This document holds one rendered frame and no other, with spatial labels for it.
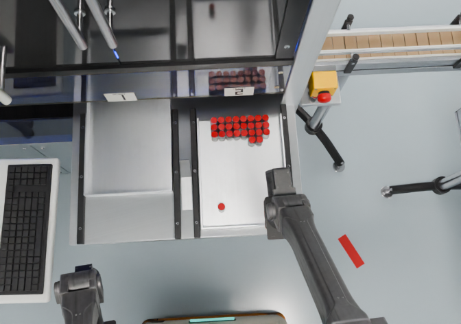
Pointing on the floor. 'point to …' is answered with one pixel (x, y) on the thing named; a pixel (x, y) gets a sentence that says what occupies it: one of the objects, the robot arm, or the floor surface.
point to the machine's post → (313, 36)
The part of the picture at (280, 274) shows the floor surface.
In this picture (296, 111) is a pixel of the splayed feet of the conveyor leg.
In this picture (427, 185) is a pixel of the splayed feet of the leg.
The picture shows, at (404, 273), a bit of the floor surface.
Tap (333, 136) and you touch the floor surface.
